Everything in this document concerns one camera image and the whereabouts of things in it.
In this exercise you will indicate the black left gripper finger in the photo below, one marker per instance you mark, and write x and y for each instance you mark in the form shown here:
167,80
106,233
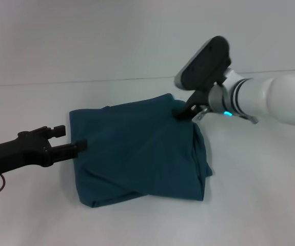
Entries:
57,131
70,151

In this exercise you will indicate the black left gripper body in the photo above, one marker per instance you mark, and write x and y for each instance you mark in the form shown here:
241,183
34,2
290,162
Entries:
16,153

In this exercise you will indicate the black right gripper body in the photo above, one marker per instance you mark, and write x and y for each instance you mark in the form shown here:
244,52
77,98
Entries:
191,106

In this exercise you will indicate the teal T-shirt with FREE print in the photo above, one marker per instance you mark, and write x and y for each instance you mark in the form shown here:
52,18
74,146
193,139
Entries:
142,153

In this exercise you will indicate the silver and white right robot arm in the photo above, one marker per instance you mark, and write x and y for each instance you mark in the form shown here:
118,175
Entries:
265,97

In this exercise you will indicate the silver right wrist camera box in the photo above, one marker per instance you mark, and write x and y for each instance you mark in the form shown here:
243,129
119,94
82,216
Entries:
203,66

